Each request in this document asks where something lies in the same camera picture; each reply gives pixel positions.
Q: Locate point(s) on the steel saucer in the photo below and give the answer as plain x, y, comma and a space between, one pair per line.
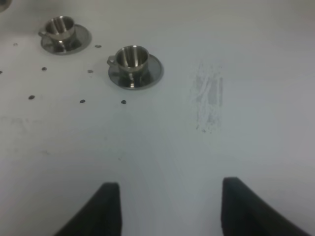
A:
136, 82
78, 42

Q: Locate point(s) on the steel saucer near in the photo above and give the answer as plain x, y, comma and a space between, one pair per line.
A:
136, 82

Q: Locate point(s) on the steel teacup near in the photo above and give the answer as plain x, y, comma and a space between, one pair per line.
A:
132, 58

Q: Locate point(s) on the steel teacup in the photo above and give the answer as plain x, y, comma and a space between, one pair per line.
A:
59, 28
132, 58

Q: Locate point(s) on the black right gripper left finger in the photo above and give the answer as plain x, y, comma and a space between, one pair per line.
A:
100, 216

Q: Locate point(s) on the steel saucer far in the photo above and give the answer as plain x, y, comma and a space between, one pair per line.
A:
78, 42

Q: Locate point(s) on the steel teacup far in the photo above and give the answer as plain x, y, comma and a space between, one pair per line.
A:
59, 28

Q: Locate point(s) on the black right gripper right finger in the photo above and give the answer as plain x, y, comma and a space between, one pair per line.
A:
244, 213

